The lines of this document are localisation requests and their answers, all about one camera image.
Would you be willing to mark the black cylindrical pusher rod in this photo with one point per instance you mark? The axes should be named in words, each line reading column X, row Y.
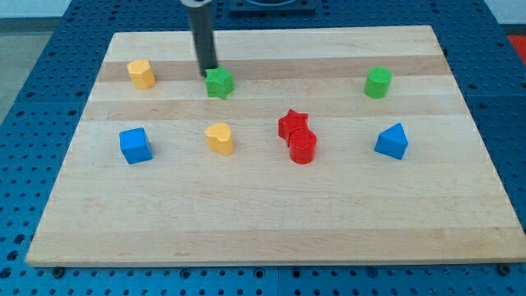
column 201, row 24

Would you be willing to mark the green star block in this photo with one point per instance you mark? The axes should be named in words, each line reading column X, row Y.
column 219, row 82

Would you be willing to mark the red star block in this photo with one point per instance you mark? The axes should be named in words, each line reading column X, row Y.
column 290, row 123

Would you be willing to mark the blue triangle block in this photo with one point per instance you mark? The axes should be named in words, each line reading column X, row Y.
column 392, row 142

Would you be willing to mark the yellow hexagon block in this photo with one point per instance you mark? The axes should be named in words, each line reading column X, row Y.
column 141, row 74

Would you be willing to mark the yellow heart block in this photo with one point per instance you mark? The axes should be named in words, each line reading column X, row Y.
column 219, row 138

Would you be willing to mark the blue cube block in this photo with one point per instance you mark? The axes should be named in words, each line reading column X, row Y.
column 135, row 146

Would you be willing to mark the red cylinder block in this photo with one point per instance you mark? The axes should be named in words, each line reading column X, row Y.
column 302, row 146

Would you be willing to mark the green cylinder block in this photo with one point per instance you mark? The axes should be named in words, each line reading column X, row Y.
column 378, row 82

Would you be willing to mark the wooden board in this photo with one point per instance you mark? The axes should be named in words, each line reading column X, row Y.
column 443, row 202

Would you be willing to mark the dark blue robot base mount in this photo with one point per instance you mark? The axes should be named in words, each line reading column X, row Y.
column 238, row 7

